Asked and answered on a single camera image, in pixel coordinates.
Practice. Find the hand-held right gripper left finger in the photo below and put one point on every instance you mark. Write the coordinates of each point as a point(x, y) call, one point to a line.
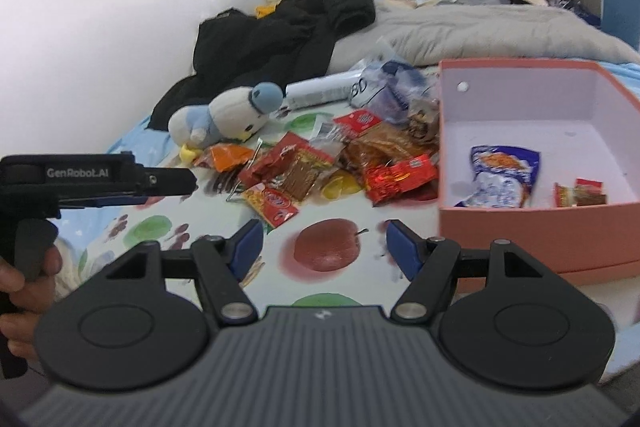
point(249, 241)

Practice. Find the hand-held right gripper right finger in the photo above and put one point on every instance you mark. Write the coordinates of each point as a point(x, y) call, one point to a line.
point(400, 247)

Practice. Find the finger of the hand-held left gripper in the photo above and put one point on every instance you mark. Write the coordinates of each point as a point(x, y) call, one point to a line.
point(172, 182)

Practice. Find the yellow and red snack packet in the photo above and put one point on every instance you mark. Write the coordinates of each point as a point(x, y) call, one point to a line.
point(272, 203)

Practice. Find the orange snack packet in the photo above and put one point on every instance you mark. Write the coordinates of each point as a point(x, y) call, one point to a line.
point(222, 157)

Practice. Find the shiny red snack packet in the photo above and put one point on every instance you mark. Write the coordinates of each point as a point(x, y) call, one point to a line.
point(400, 174)

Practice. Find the red packet of brown sticks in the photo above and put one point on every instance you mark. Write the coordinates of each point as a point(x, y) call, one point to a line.
point(295, 167)

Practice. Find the pink cardboard box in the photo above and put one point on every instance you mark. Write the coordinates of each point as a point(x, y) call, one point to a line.
point(500, 237)

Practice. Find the person's left hand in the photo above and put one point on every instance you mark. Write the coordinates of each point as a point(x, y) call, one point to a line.
point(30, 302)

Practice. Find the fruit print sheet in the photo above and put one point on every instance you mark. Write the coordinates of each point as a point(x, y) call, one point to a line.
point(165, 232)

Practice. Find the light blue bed sheet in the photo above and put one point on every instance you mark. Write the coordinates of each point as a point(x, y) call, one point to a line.
point(135, 137)

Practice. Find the penguin plush toy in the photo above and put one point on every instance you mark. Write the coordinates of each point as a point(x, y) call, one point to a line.
point(230, 112)

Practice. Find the brown-orange snack packet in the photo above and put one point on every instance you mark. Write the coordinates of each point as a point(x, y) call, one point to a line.
point(390, 147)

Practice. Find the blue and white snack packet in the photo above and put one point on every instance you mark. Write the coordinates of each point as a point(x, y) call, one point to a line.
point(500, 177)

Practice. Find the dark brown snack packet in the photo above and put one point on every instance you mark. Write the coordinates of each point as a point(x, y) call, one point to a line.
point(425, 122)

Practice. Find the red label snack packet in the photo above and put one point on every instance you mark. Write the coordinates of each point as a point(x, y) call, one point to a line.
point(359, 122)

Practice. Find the clear plastic bag blue print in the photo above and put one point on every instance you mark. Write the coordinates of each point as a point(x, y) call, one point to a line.
point(390, 87)

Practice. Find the white rolled package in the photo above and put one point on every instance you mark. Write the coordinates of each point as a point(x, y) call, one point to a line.
point(317, 89)

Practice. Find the black jacket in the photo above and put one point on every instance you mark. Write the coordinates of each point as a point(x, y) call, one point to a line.
point(280, 32)

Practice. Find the small red snack packet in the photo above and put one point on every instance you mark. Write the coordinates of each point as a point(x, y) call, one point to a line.
point(580, 196)

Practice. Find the yellow cloth item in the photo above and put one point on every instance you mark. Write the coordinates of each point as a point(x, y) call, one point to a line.
point(265, 10)

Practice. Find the grey duvet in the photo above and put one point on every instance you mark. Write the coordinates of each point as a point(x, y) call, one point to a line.
point(475, 32)

